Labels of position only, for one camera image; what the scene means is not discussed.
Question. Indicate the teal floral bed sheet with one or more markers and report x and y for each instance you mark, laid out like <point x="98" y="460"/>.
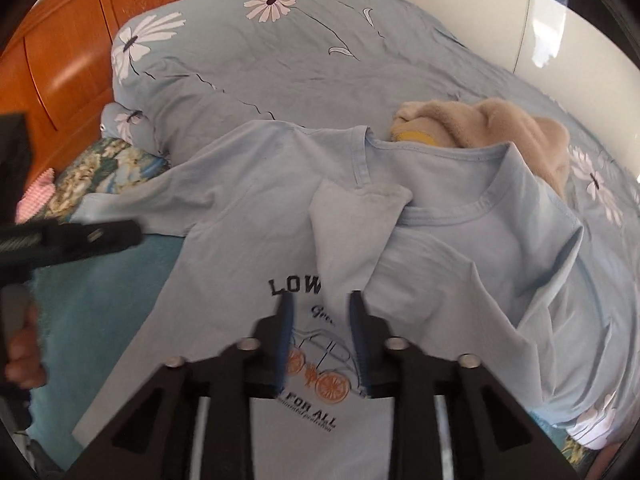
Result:
<point x="100" y="300"/>

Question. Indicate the light blue floral quilt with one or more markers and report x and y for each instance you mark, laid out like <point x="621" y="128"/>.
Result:
<point x="300" y="70"/>

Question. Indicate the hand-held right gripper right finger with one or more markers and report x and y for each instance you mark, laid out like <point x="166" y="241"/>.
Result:
<point x="357" y="340"/>

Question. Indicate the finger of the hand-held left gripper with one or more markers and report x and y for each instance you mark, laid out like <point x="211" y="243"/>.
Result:
<point x="95" y="240"/>

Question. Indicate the beige sweater with yellow stripes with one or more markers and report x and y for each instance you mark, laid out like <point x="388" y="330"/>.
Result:
<point x="515" y="130"/>

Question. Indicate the light blue printed t-shirt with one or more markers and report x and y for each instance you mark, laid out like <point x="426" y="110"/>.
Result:
<point x="450" y="270"/>

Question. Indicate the orange wooden headboard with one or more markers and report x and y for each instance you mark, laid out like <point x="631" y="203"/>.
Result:
<point x="75" y="50"/>

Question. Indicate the pink checkered cloth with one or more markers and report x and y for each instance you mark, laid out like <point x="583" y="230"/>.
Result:
<point x="35" y="200"/>

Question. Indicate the person's left hand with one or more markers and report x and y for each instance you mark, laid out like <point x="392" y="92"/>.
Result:
<point x="25" y="355"/>

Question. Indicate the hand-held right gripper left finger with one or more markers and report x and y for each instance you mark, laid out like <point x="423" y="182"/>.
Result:
<point x="285" y="340"/>

